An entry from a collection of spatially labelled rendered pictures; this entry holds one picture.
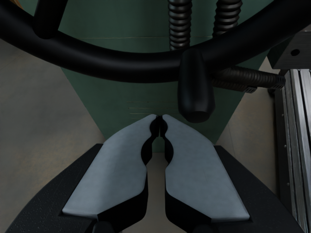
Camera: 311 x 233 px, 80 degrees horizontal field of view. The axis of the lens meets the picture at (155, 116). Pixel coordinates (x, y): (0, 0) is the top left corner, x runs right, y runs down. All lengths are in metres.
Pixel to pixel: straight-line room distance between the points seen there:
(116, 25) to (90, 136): 0.68
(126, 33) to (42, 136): 0.80
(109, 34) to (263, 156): 0.80
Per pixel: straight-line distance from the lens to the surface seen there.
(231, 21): 0.22
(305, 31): 0.39
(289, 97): 0.93
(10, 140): 1.16
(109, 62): 0.17
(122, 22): 0.37
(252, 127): 1.01
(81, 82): 0.50
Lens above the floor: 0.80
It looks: 58 degrees down
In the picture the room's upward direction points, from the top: 4 degrees counter-clockwise
